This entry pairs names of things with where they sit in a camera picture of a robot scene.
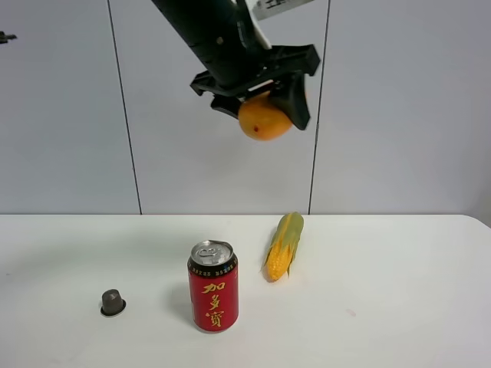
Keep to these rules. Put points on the small grey coffee capsule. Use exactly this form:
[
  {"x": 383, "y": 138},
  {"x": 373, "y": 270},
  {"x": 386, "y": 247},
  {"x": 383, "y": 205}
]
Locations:
[{"x": 112, "y": 303}]

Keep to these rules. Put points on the orange yellow mango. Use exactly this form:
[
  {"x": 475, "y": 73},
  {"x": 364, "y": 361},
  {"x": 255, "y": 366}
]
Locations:
[{"x": 260, "y": 120}]

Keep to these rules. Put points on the dark object at left edge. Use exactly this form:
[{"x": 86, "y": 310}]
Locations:
[{"x": 6, "y": 38}]

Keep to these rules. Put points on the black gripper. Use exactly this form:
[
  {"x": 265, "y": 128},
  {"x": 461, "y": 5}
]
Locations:
[{"x": 231, "y": 76}]

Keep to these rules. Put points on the yellow corn cob green husk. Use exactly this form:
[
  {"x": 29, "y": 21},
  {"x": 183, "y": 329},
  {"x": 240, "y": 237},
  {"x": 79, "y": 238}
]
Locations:
[{"x": 283, "y": 246}]

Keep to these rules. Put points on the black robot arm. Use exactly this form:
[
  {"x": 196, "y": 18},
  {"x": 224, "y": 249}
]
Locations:
[{"x": 212, "y": 27}]

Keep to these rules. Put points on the red drink can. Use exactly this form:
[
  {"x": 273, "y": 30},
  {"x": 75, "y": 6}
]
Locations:
[{"x": 214, "y": 285}]

